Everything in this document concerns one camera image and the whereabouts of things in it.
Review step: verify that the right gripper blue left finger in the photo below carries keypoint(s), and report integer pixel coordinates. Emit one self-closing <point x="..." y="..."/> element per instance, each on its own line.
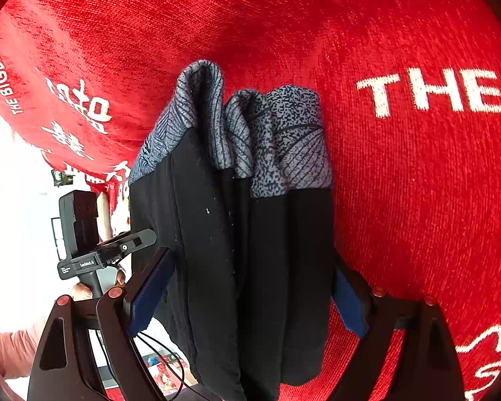
<point x="145" y="290"/>

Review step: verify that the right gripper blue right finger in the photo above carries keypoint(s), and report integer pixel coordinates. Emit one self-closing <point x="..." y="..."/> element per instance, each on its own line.
<point x="352" y="299"/>

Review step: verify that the black pants with patterned stripe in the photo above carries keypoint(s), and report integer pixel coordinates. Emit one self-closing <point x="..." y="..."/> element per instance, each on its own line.
<point x="240" y="190"/>

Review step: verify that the pink sleeved left forearm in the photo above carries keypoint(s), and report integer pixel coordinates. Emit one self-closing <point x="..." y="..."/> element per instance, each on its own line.
<point x="17" y="352"/>

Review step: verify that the person's left hand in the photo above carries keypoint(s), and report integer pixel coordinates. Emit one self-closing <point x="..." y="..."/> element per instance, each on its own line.
<point x="80" y="291"/>

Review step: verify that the red bedspread with white characters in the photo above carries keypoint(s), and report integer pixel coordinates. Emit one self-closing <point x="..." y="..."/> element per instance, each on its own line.
<point x="410" y="97"/>

